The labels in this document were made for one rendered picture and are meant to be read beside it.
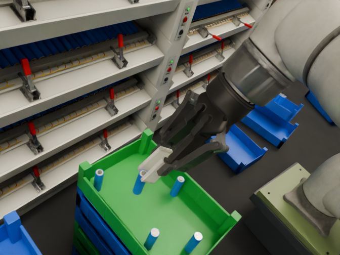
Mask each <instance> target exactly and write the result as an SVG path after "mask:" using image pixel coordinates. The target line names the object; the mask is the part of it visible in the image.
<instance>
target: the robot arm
mask: <svg viewBox="0 0 340 255"><path fill-rule="evenodd" d="M223 70H224V72H220V73H219V74H218V75H217V76H216V77H215V78H214V79H213V80H212V81H211V82H210V83H209V84H208V85H207V86H206V91H205V92H203V93H201V94H198V93H196V92H194V91H192V90H188V91H187V92H186V95H185V97H184V99H183V101H182V103H181V104H180V105H179V106H178V108H177V109H176V110H175V112H174V113H173V114H172V116H171V117H170V118H169V119H168V121H167V122H166V123H165V125H164V126H163V127H162V129H161V130H160V132H159V134H160V135H161V140H160V143H159V144H158V145H157V146H156V147H155V148H154V149H153V150H152V151H151V155H150V156H149V157H148V158H147V159H146V160H145V161H143V162H142V163H141V164H140V165H139V166H138V167H137V168H138V170H139V171H140V170H143V169H144V170H146V171H147V173H146V174H145V175H143V176H142V177H141V178H140V179H141V182H145V183H151V184H154V183H155V182H156V181H157V180H158V179H159V178H160V177H165V176H167V175H168V174H169V173H170V172H171V171H172V170H175V171H180V172H184V173H185V172H187V171H189V170H190V169H192V168H194V167H196V166H197V165H199V164H201V163H202V162H204V161H206V160H207V159H209V158H211V157H213V156H214V155H216V154H219V153H225V152H228V151H229V146H228V145H226V134H227V133H228V132H229V130H230V128H231V126H232V125H233V124H235V123H237V122H239V121H241V120H242V119H243V118H244V117H246V116H247V115H248V114H249V113H250V112H251V111H253V110H254V108H255V104H256V105H258V106H260V107H264V106H266V105H267V104H268V103H269V102H270V101H272V100H273V99H274V98H275V97H276V96H278V95H279V94H280V93H281V92H282V91H283V90H285V89H286V88H288V87H289V86H290V85H291V84H292V83H293V82H294V81H296V80H299V81H300V82H302V83H303V84H304V85H305V86H306V87H307V88H308V89H309V90H310V91H311V92H312V94H313V95H314V96H315V97H316V99H317V100H318V102H319V104H320V106H321V107H322V109H323V110H324V111H325V112H326V114H327V115H328V116H329V117H330V119H331V120H332V121H333V122H334V123H335V124H336V125H337V126H338V127H339V128H340V0H277V1H276V2H275V3H273V5H272V6H271V7H270V8H269V10H268V11H267V12H266V13H265V14H264V16H263V17H262V18H261V20H260V22H259V24H258V26H257V27H256V28H255V30H254V31H253V33H252V34H251V35H250V36H249V37H248V38H247V39H246V40H244V42H243V43H242V44H241V45H240V46H239V47H238V49H237V50H236V51H235V52H234V53H233V54H232V55H231V56H230V57H229V58H228V59H227V60H226V61H225V62H224V63H223ZM168 130H169V131H168ZM190 133H191V134H190ZM189 134H190V135H189ZM187 135H189V136H188V137H187V138H186V139H185V140H184V141H183V142H182V144H181V145H180V146H179V147H178V148H177V149H176V150H175V151H174V152H173V151H172V149H169V148H173V149H175V145H176V144H178V143H179V142H180V141H181V140H182V139H184V138H185V137H186V136H187ZM211 136H216V137H215V138H214V139H211V140H210V143H207V144H204V145H203V146H201V147H200V148H198V147H199V146H200V145H201V144H202V143H203V142H205V141H207V140H208V139H209V138H210V137H211ZM197 148H198V149H197ZM170 154H171V155H170ZM169 155H170V156H169ZM168 156H169V157H168ZM283 199H284V201H286V202H287V203H288V204H290V205H291V206H292V207H293V208H294V209H295V210H296V211H298V212H299V213H300V214H301V215H302V216H303V217H304V218H305V219H306V220H307V221H308V222H309V223H310V224H311V225H312V226H313V227H314V228H315V229H316V230H317V232H318V233H319V234H320V235H321V236H322V237H327V236H328V235H329V232H330V229H331V227H332V226H333V224H334V223H335V222H336V221H337V219H338V220H340V153H338V154H336V155H334V156H332V157H331V158H329V159H327V160H326V161H325V162H323V163H322V164H321V165H320V166H319V167H317V168H316V169H315V170H314V171H313V172H312V173H311V175H310V176H309V177H308V178H302V179H301V180H300V183H299V184H298V185H297V186H296V187H295V188H294V189H293V190H291V191H290V192H288V193H285V194H284V195H283Z"/></svg>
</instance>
